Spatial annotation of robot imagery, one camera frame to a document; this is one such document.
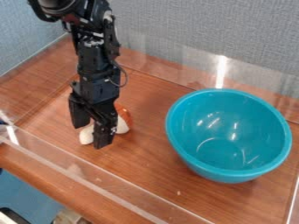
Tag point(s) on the blue plastic bowl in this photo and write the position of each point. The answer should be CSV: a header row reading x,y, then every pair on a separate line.
x,y
228,134

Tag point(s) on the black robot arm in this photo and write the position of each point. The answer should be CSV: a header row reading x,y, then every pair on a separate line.
x,y
88,20

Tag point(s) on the clear acrylic front barrier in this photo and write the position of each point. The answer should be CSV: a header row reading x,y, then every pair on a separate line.
x,y
81,185

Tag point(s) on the clear acrylic barrier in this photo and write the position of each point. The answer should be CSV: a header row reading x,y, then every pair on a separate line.
x,y
81,185
207,70
40,79

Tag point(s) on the clear acrylic left barrier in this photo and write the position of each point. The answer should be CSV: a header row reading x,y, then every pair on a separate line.
x,y
40,79

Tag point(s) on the white brown plush mushroom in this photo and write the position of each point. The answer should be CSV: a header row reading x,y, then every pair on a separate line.
x,y
123,127

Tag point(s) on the clear acrylic back barrier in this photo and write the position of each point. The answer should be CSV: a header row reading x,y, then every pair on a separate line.
x,y
207,70

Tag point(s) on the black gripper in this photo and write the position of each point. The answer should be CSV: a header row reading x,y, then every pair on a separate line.
x,y
92,102

